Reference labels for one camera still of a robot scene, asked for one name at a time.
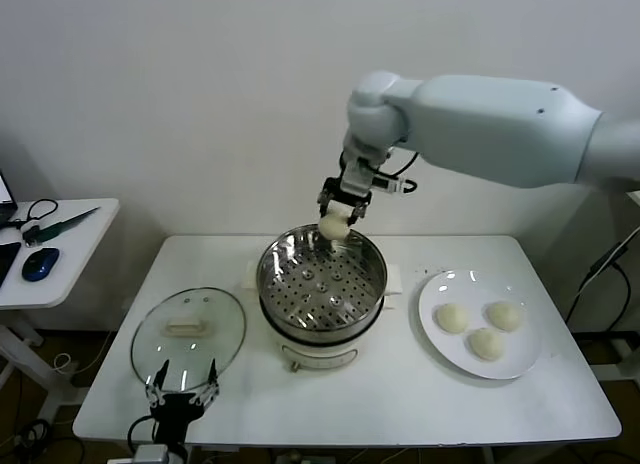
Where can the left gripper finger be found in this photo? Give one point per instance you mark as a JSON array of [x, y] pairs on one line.
[[157, 389], [209, 391]]

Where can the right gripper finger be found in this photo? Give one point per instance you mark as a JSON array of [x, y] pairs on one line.
[[324, 201], [360, 211]]

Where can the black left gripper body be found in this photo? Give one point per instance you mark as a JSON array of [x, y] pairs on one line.
[[174, 413]]

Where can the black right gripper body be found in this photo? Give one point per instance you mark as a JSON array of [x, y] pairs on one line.
[[357, 179]]

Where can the white steamed baozi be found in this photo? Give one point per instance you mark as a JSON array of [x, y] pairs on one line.
[[452, 318], [334, 228], [486, 344], [504, 315]]

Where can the round glass pot lid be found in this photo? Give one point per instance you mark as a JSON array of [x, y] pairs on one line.
[[186, 328]]

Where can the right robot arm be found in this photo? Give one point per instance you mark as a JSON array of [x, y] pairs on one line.
[[475, 124]]

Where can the perforated steel steamer basket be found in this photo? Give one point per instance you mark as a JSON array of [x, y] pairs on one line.
[[360, 284]]

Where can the white electric cooker pot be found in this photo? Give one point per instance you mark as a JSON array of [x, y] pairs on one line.
[[320, 356]]

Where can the white side table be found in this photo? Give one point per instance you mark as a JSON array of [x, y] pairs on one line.
[[85, 244]]

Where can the blue computer mouse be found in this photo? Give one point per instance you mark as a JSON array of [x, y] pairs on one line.
[[40, 264]]

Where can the black phone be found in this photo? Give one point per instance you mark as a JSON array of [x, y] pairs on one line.
[[7, 261]]

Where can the white round plate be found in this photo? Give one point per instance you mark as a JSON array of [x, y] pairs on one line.
[[520, 354]]

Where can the laptop computer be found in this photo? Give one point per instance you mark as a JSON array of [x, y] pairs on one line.
[[4, 194]]

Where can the white cabinet with label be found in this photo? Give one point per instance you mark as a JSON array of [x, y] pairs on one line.
[[635, 198]]

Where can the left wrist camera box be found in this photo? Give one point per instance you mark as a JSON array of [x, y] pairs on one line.
[[150, 455]]

